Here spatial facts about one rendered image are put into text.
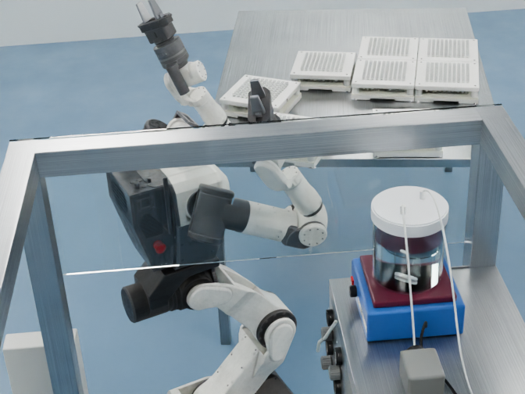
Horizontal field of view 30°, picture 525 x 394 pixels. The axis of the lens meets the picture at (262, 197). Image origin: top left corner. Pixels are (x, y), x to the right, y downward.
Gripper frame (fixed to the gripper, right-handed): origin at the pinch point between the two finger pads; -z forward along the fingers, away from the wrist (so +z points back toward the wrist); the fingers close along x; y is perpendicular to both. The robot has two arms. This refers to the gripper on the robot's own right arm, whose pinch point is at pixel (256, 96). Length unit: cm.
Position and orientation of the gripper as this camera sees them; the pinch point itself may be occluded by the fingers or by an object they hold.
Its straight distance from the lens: 238.0
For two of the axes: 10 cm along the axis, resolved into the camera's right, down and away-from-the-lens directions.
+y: 9.8, -1.1, -1.5
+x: 0.0, -8.0, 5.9
